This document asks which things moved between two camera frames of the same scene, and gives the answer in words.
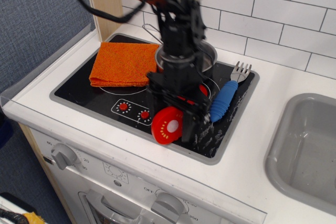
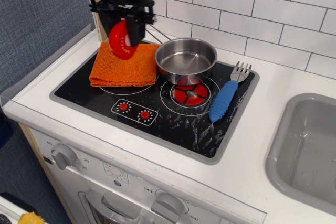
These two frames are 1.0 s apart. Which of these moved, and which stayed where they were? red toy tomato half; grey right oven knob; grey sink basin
Moved: red toy tomato half
Stayed: grey sink basin; grey right oven knob
